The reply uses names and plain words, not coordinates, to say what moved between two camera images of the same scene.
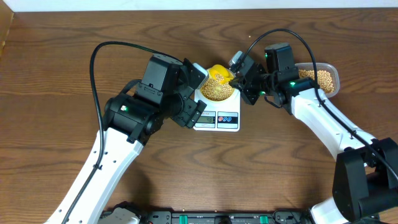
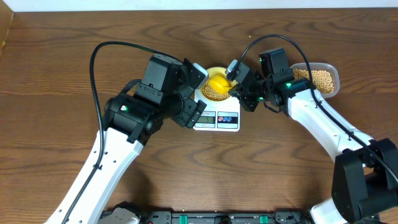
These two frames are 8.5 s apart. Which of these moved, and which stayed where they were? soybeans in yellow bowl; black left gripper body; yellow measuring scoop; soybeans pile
Moved: yellow measuring scoop
Stayed: soybeans pile; black left gripper body; soybeans in yellow bowl
